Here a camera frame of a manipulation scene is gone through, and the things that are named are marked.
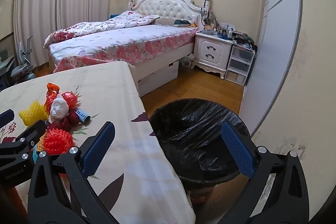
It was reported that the floral pink quilt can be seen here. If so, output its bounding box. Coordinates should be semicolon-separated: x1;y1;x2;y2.
44;11;160;50

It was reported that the grey desk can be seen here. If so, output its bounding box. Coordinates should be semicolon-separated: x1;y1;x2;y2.
0;49;16;88

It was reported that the bed with floral bedding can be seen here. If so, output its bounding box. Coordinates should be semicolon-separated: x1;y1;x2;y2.
43;0;202;97

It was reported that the black lined trash bin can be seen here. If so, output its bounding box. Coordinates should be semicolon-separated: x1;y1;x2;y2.
148;98;251;189

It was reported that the white tissue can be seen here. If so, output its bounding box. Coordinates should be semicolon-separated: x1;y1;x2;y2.
50;94;69;122

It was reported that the pile of small bedside items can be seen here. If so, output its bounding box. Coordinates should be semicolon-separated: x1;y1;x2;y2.
199;0;256;45

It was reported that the grey desk chair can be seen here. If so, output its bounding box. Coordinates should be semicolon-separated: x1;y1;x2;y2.
10;36;36;80

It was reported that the white nightstand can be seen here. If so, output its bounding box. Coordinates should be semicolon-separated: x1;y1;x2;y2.
192;32;235;80

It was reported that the orange red cloth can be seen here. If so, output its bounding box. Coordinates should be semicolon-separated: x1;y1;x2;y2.
10;182;29;224

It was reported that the grey wardrobe sliding door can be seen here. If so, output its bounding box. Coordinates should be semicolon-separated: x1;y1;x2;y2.
240;0;302;135

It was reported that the red foam fruit net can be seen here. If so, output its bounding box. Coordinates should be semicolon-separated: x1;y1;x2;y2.
35;128;74;156

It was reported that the yellow foam fruit net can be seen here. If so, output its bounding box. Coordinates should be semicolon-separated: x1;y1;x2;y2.
19;101;49;126

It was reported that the white storage box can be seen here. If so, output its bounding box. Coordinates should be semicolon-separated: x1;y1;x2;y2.
138;60;179;97

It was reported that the clear plastic drawer unit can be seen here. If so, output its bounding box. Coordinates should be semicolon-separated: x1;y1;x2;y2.
224;43;256;86

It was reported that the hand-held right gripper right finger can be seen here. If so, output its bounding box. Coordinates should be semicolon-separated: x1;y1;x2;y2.
221;121;310;224

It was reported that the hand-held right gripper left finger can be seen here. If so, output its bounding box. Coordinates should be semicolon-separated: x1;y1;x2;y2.
27;121;125;224

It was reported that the red plastic wrap ball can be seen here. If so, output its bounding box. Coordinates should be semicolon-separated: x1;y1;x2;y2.
61;91;80;110

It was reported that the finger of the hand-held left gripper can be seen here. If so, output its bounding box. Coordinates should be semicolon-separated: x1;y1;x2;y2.
0;109;15;127
0;119;50;161

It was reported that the red plastic bag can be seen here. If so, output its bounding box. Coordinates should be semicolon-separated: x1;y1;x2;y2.
45;94;57;114

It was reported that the beige pillow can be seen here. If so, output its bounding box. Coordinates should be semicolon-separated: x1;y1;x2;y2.
155;18;196;28

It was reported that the clear plastic bag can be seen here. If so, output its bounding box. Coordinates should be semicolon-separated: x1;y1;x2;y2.
181;55;196;68

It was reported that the dark red wrapper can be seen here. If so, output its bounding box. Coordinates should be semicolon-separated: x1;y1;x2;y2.
47;110;80;132

